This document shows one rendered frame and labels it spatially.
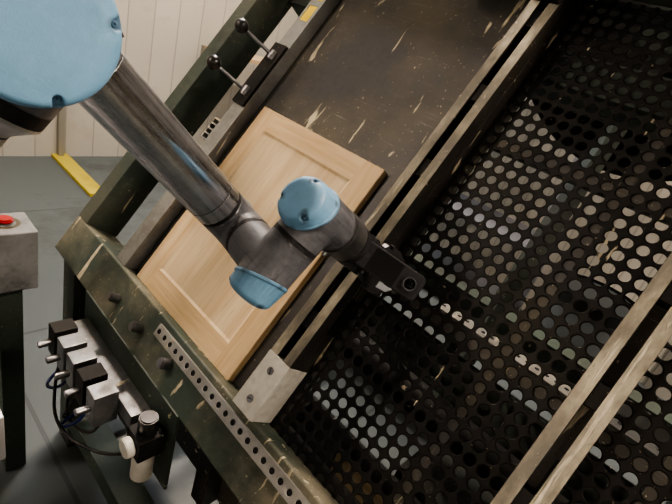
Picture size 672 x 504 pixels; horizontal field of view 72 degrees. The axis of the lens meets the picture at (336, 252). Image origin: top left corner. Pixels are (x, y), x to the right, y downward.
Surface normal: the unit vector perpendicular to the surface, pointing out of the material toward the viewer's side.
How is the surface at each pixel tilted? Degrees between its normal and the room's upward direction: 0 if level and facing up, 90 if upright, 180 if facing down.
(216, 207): 94
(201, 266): 58
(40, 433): 0
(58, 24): 84
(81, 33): 84
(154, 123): 77
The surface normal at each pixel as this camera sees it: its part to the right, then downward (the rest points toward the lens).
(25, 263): 0.68, 0.49
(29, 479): 0.27, -0.86
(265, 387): -0.43, -0.34
